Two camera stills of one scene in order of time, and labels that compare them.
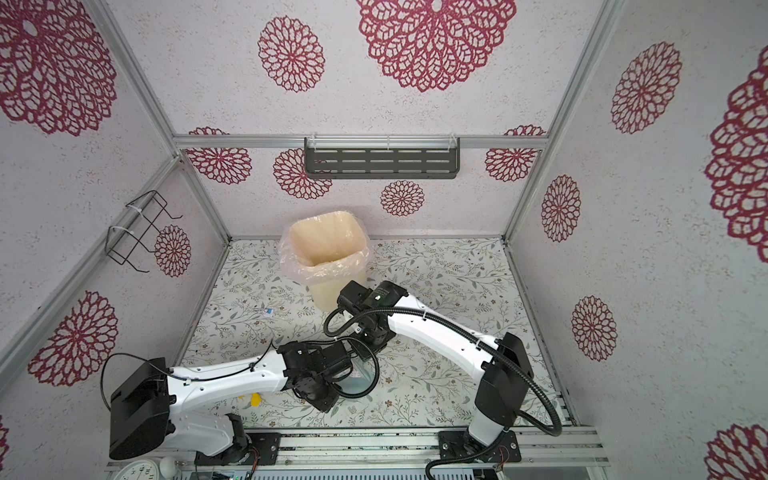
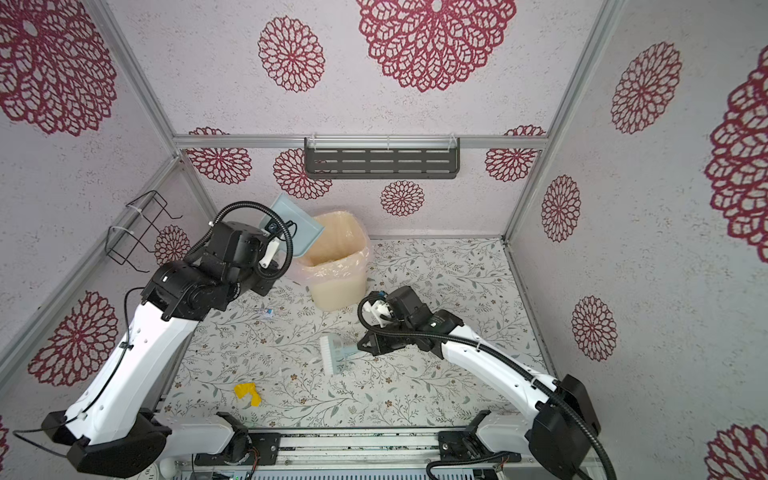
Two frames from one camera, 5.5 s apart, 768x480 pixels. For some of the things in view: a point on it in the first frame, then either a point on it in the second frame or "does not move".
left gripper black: (327, 404) → (269, 283)
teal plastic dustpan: (361, 376) → (302, 224)
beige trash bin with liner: (327, 251) does not move
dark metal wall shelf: (382, 157) does not move
